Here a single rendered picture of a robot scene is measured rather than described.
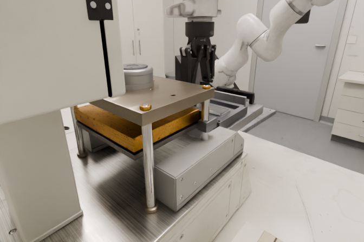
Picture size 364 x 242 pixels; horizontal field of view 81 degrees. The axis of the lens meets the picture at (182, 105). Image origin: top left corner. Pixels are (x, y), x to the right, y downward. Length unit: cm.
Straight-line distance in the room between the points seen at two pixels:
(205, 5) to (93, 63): 38
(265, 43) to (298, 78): 245
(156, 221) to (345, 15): 320
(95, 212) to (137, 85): 23
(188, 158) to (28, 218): 24
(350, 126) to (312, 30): 131
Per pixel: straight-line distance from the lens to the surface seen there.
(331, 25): 335
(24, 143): 33
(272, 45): 106
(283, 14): 101
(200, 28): 55
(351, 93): 281
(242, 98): 72
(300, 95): 351
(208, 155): 41
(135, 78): 40
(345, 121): 290
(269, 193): 74
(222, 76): 117
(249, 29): 107
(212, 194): 46
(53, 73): 19
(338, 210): 77
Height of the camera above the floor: 121
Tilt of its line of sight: 20 degrees down
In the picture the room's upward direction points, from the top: straight up
